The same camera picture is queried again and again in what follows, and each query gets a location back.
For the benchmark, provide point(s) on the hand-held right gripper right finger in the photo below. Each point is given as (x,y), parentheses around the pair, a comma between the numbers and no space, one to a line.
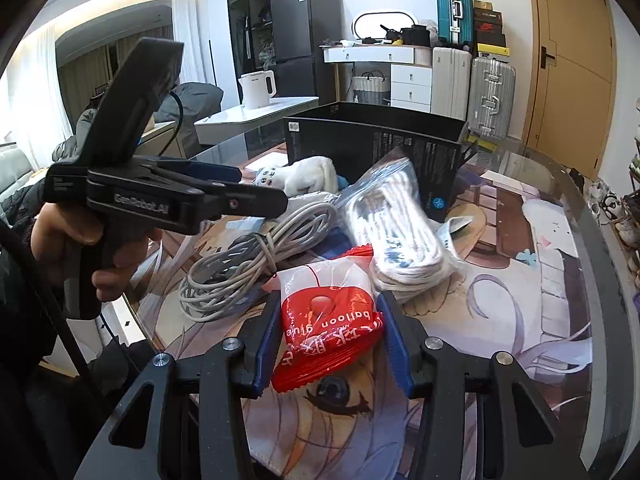
(396,347)

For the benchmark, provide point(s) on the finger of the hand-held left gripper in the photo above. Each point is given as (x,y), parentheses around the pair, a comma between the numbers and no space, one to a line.
(245,205)
(215,172)

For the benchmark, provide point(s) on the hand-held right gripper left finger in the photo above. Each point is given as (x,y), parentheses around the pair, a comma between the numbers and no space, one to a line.
(265,345)

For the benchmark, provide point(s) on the red and white packet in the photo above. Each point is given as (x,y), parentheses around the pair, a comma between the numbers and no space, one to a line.
(325,320)

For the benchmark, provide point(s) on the white plush toy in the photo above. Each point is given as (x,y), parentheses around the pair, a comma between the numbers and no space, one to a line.
(310,172)

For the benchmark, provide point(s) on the black cardboard box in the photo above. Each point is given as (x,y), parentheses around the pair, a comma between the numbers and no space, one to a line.
(350,140)

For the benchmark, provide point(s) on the person's left hand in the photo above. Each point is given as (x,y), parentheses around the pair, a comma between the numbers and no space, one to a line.
(60,230)

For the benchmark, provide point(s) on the white side table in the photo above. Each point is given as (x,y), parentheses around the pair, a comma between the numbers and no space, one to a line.
(240,122)

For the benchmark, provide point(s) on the dark grey bean bag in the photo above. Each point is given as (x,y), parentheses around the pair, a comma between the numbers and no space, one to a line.
(195,102)

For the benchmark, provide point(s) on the beige curtains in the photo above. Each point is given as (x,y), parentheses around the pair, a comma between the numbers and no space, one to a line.
(85,75)

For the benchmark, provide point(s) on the white electric kettle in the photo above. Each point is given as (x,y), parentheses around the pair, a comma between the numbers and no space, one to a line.
(255,91)

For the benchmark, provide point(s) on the printed desk mat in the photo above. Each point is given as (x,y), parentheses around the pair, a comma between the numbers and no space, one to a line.
(500,280)

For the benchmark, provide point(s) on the dark glass cabinet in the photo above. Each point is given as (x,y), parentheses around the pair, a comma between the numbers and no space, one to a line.
(245,0)

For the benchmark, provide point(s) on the black refrigerator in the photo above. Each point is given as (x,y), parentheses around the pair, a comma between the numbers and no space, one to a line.
(300,30)

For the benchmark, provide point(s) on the woven basket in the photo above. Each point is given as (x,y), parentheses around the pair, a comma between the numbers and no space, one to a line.
(370,91)

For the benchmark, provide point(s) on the white vanity desk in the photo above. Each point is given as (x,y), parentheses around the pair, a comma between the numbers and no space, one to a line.
(410,82)

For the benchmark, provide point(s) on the oval mirror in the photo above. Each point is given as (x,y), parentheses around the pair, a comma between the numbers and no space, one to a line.
(375,22)

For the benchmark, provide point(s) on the white suitcase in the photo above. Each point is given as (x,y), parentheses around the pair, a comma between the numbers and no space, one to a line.
(450,85)

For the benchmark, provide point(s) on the pile of shoes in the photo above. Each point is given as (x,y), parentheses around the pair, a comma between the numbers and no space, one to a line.
(602,200)

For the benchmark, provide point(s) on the shoe rack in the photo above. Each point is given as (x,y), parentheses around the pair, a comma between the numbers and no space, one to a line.
(631,210)

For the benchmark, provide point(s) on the silver suitcase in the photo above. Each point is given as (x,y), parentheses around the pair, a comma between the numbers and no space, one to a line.
(492,90)

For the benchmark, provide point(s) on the teal suitcase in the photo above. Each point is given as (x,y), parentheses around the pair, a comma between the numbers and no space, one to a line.
(445,10)

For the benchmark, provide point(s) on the yellow and black box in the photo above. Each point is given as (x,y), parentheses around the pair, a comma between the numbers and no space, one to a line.
(494,51)

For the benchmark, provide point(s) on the plain black shoe box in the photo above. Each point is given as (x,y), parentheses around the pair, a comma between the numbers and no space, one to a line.
(490,37)

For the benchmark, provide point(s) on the black shoe box red logo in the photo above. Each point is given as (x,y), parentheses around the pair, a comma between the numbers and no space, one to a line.
(487,20)

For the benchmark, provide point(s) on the wooden door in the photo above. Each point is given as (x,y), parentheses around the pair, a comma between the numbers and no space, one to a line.
(570,85)

